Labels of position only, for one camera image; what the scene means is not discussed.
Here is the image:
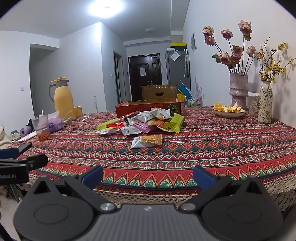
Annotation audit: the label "red cardboard box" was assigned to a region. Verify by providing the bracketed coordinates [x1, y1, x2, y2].
[115, 100, 181, 118]

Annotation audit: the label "dried pink rose bouquet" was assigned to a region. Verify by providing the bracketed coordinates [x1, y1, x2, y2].
[202, 20, 259, 75]

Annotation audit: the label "blue plastic board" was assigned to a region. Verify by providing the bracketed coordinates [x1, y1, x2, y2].
[178, 80, 192, 98]

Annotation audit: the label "bright ceiling lamp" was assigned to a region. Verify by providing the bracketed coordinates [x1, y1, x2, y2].
[88, 0, 124, 16]

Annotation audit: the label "yellow flower branches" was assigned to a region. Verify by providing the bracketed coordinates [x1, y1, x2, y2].
[257, 38, 295, 84]

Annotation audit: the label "pile of mixed snack packets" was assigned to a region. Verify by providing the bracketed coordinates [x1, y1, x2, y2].
[96, 107, 185, 137]

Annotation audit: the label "purple plastic bag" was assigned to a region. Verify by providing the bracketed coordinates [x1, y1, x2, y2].
[48, 111, 63, 133]

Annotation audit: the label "beige cloth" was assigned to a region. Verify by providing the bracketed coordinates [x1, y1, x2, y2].
[0, 125, 12, 150]

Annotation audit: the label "pink ceramic vase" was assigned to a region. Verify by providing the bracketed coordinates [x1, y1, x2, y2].
[229, 72, 248, 111]

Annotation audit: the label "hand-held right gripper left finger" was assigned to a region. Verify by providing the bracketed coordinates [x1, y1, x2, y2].
[27, 165, 117, 212]

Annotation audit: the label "dark entrance door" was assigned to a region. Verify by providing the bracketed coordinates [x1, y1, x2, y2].
[128, 53, 163, 101]

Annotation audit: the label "brown box with handle slot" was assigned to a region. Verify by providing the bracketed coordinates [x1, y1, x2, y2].
[141, 84, 178, 102]

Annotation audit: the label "silver snack packet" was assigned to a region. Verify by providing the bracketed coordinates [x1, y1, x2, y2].
[131, 136, 145, 149]

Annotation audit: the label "glass jar with white lid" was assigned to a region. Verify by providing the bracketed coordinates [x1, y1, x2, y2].
[247, 92, 260, 115]

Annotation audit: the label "grey refrigerator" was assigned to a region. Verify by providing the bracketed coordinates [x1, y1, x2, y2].
[165, 49, 191, 90]

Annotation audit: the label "orange snack packet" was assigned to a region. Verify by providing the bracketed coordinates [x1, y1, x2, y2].
[140, 134, 162, 146]

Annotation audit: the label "wire rack of bottles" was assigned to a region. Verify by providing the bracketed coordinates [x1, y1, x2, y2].
[185, 96, 203, 107]

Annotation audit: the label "white bowl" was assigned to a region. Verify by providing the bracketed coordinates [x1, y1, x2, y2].
[212, 108, 245, 118]

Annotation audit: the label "white folded umbrella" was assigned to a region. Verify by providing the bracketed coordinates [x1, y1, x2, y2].
[184, 49, 189, 78]

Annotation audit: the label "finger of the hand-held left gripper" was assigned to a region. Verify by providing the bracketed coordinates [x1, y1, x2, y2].
[16, 154, 48, 171]
[0, 142, 33, 160]

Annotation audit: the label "purple yoga mat roll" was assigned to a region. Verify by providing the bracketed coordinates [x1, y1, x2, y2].
[20, 126, 33, 137]

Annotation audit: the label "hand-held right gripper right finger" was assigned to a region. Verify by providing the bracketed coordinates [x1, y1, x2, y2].
[178, 166, 270, 212]

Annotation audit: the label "red patterned tablecloth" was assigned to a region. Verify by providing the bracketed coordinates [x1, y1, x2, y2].
[9, 106, 296, 211]

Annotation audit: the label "yellow thermos jug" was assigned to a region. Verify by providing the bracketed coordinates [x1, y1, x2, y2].
[48, 77, 75, 114]

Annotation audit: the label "clear plastic drink cup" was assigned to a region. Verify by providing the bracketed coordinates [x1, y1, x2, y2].
[32, 111, 50, 141]

